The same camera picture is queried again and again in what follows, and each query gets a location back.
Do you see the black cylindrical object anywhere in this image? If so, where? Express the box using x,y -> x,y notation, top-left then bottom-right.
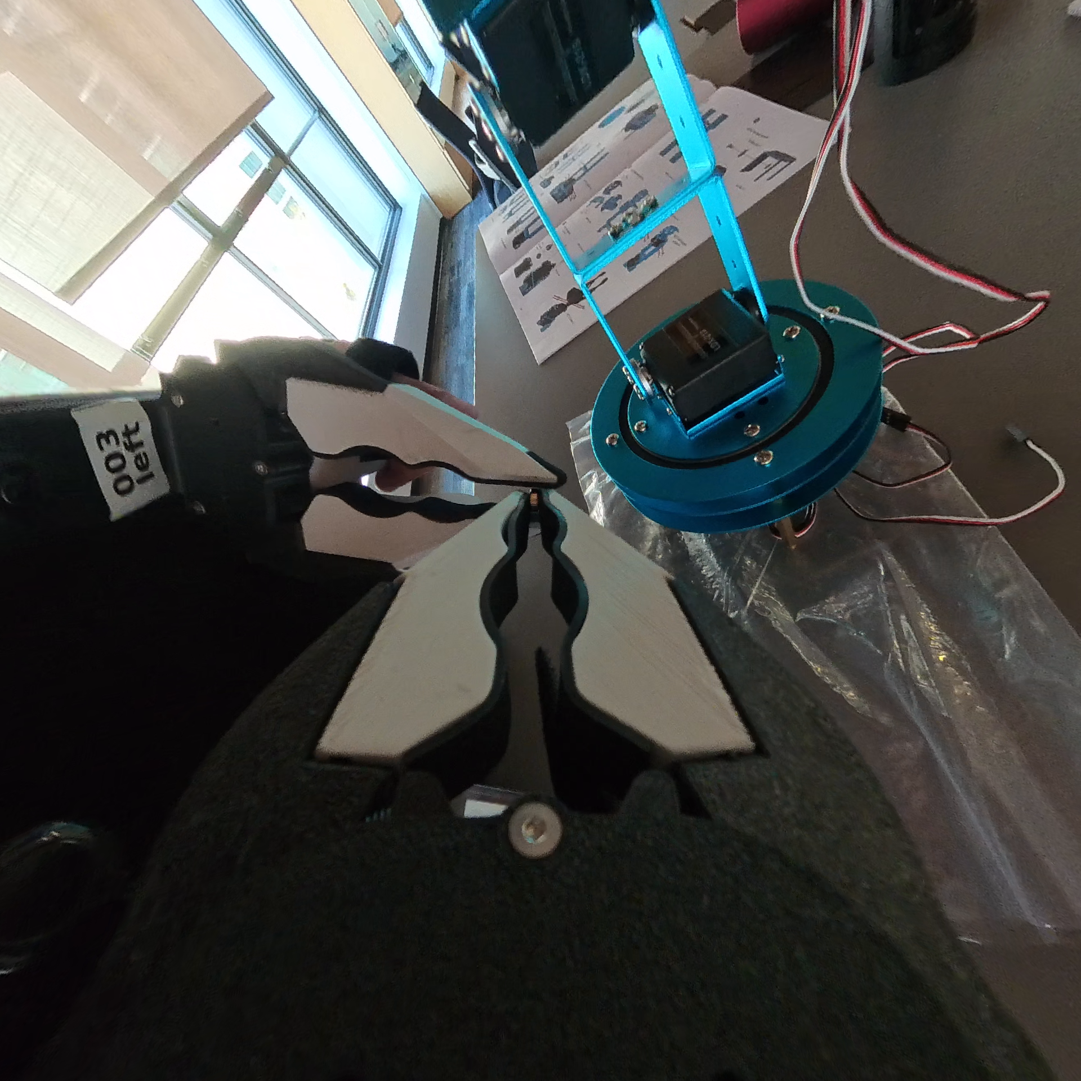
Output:
874,0 -> 981,87

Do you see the red white servo cable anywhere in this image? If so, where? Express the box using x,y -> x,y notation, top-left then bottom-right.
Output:
789,0 -> 1052,356
832,425 -> 1067,529
836,409 -> 954,516

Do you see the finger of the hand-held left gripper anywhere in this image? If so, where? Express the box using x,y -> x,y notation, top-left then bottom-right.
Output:
300,490 -> 508,570
285,378 -> 565,489

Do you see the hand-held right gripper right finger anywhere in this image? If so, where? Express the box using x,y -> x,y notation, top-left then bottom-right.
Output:
540,490 -> 757,763

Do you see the large glass window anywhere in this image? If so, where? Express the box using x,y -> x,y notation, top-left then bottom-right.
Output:
0,0 -> 402,398

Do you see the blue toy robot arm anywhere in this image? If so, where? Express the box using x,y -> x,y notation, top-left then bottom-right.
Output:
422,0 -> 886,552

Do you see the black office chair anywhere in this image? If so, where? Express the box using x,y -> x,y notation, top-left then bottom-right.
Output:
414,84 -> 542,204

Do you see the dark red metal bottle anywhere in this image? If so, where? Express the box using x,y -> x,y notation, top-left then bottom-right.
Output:
735,0 -> 837,52

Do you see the large clear plastic bag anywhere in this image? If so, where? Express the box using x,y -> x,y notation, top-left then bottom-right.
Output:
566,405 -> 1081,955

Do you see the person's black clothing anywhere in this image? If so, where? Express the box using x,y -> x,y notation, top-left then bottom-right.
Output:
0,507 -> 398,1081

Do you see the assembly instruction manual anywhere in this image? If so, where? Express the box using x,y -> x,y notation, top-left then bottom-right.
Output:
477,80 -> 833,366

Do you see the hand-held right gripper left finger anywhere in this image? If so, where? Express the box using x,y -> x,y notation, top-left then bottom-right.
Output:
315,494 -> 526,765

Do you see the dark grey desk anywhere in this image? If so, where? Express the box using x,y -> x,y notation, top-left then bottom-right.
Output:
473,0 -> 1081,1081

